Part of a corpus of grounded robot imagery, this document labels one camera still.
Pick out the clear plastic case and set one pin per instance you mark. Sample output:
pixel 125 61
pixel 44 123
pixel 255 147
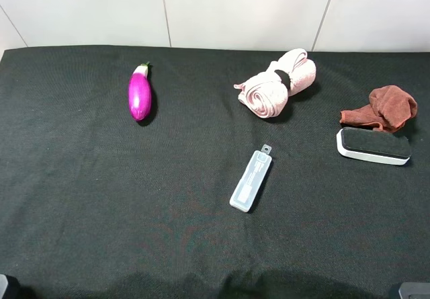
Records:
pixel 251 180

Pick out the grey robot base left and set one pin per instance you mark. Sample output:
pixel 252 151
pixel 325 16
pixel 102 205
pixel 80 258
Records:
pixel 9 287

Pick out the grey robot base right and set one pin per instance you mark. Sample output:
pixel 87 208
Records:
pixel 410 290

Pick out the rolled pink towel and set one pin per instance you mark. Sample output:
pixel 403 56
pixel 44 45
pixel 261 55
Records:
pixel 265 95

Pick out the purple toy eggplant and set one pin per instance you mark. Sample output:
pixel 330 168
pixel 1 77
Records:
pixel 139 93

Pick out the black hair band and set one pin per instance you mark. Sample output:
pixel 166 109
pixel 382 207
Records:
pixel 284 78

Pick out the black and white eraser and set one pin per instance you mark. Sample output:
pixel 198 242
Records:
pixel 373 146

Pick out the crumpled brown cloth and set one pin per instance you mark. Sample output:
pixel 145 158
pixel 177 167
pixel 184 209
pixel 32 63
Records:
pixel 388 110

